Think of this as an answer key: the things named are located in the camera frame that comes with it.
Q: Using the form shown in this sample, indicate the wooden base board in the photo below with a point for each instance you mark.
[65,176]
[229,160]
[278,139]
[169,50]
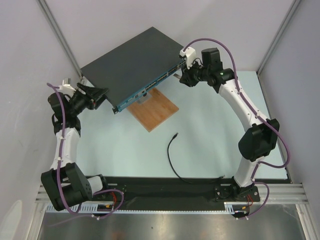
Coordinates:
[153,112]

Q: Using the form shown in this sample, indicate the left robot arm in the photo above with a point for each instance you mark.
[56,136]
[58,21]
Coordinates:
[65,183]

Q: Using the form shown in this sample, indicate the aluminium frame post left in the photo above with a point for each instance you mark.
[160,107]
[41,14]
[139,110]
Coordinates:
[51,20]

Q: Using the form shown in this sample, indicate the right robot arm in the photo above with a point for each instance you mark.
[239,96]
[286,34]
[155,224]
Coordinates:
[259,137]

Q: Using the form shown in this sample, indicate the dark grey network switch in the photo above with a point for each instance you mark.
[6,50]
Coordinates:
[133,68]

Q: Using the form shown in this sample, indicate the aluminium front rail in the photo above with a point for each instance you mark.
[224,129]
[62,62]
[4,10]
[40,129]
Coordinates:
[287,193]

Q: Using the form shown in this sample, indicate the aluminium frame post right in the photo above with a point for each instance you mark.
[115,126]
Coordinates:
[279,35]

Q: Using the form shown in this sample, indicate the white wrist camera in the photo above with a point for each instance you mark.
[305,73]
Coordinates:
[189,54]
[66,87]

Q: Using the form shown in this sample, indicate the aluminium frame post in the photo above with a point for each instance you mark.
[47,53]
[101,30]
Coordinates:
[279,35]
[51,20]

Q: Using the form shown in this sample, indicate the metal switch stand bracket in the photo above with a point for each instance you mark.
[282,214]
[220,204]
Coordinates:
[145,97]

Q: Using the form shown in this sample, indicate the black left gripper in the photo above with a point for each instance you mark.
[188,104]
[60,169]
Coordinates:
[91,94]

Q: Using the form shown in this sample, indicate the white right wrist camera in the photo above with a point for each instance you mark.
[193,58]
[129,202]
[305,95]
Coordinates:
[189,54]

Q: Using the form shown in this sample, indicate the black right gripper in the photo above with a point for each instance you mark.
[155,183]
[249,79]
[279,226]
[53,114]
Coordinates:
[187,76]

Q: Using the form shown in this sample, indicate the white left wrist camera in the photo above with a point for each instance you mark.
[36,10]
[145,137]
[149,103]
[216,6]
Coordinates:
[66,87]

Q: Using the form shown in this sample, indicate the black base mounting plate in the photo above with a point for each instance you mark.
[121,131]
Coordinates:
[174,194]

